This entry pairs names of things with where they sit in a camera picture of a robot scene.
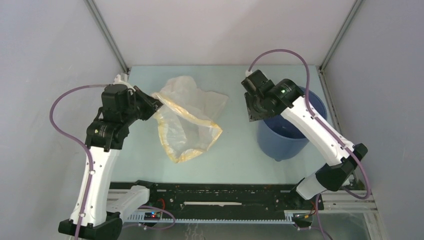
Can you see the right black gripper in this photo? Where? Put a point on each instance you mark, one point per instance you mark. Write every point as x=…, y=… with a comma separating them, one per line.
x=253, y=115

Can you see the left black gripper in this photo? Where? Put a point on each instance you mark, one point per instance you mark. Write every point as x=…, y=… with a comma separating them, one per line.
x=152, y=104

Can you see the translucent white yellow trash bag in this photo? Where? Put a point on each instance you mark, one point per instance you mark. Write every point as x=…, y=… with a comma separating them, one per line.
x=187, y=126

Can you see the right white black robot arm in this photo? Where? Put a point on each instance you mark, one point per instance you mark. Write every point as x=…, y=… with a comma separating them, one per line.
x=265, y=100

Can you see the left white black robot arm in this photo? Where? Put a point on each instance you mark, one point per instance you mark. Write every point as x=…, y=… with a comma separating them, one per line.
x=92, y=217

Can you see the blue plastic trash bin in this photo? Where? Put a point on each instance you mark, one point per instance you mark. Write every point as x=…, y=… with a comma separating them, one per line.
x=279, y=139

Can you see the right aluminium corner profile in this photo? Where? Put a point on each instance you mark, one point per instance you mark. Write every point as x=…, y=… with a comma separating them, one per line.
x=353, y=12

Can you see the aluminium corner profile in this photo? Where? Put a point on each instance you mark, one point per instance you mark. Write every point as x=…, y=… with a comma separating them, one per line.
x=107, y=34
x=353, y=12

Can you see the left aluminium corner profile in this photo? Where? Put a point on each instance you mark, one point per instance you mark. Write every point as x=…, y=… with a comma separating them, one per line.
x=107, y=34

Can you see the left circuit board with leds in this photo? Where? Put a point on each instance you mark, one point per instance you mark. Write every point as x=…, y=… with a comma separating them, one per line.
x=152, y=216

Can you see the right circuit board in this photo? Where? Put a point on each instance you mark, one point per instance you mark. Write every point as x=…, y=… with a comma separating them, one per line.
x=303, y=217

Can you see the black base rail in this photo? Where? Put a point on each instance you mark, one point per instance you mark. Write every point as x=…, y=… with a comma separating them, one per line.
x=225, y=203

